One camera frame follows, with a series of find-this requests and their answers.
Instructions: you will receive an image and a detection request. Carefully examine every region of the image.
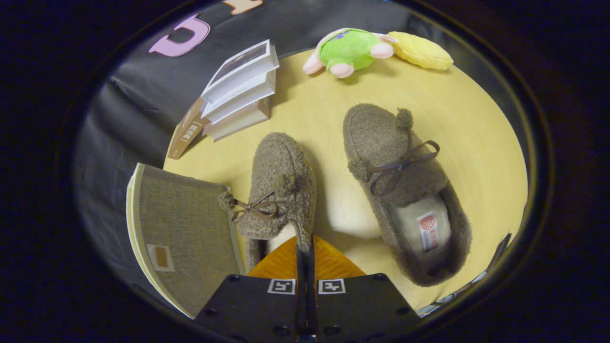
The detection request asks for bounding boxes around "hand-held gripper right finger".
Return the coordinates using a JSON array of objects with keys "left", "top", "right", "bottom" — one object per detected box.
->
[{"left": 307, "top": 235, "right": 421, "bottom": 343}]

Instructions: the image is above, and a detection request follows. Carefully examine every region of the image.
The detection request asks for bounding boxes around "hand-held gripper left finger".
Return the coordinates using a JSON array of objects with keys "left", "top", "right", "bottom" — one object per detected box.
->
[{"left": 194, "top": 233, "right": 306, "bottom": 343}]

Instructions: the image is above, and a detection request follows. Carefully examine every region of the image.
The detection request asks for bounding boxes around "grey fabric storage box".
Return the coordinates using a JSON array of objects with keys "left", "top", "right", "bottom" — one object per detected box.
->
[{"left": 126, "top": 163, "right": 246, "bottom": 319}]

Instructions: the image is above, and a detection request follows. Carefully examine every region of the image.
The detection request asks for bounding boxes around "brown fleece shoe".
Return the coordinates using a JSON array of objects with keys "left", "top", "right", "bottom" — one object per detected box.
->
[
  {"left": 343, "top": 103, "right": 473, "bottom": 287},
  {"left": 218, "top": 132, "right": 318, "bottom": 274}
]

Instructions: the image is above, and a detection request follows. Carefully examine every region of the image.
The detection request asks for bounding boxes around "white book with tan spine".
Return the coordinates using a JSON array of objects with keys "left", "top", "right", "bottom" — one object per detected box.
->
[{"left": 204, "top": 97, "right": 273, "bottom": 142}]

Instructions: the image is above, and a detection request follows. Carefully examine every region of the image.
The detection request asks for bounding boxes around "brown flat carton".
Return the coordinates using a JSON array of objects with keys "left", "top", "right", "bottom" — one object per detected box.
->
[{"left": 167, "top": 97, "right": 211, "bottom": 160}]

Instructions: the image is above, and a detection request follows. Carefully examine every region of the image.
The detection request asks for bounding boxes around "plain white book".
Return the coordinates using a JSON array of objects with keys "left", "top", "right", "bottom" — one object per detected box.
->
[{"left": 201, "top": 71, "right": 277, "bottom": 125}]

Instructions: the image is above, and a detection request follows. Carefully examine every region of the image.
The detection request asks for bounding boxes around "black backdrop cloth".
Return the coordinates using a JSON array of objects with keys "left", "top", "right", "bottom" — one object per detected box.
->
[{"left": 74, "top": 0, "right": 539, "bottom": 305}]

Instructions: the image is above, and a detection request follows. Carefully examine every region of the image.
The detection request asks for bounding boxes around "white book with grey cover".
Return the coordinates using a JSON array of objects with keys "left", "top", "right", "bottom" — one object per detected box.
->
[{"left": 200, "top": 40, "right": 280, "bottom": 105}]

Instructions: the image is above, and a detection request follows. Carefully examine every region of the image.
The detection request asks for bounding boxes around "green plush toy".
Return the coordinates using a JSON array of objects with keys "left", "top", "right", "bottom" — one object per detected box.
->
[{"left": 303, "top": 28, "right": 397, "bottom": 79}]

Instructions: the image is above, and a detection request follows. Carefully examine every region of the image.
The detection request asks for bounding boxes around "yellow plush toy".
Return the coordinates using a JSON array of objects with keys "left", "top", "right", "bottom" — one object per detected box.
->
[{"left": 388, "top": 31, "right": 454, "bottom": 71}]

